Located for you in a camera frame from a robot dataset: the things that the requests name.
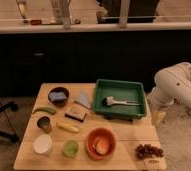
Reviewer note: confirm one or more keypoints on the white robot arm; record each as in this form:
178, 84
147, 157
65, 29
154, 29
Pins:
171, 83

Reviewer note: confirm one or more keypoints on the green plastic tray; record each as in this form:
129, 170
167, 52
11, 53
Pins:
120, 91

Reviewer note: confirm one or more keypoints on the orange fruit in bowl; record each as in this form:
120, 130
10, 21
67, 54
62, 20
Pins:
101, 146

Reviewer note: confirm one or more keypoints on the orange bowl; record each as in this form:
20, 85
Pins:
97, 134

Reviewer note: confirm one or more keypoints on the bunch of red grapes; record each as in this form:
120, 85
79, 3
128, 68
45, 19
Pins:
144, 151

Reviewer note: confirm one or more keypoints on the green cup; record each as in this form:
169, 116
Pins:
70, 148

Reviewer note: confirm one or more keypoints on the white cup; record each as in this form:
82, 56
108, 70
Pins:
43, 144

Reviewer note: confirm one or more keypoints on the blue sponge in bowl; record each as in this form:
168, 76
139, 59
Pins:
57, 96

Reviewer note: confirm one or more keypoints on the small metal cup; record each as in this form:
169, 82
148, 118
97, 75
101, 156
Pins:
44, 124

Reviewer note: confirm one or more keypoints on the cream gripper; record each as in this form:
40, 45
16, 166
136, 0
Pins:
157, 116

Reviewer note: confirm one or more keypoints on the dark brown bowl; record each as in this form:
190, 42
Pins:
59, 103

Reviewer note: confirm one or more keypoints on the brown black block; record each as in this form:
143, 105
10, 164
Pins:
76, 114

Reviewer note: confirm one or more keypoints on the black office chair base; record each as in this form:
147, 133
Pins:
6, 129

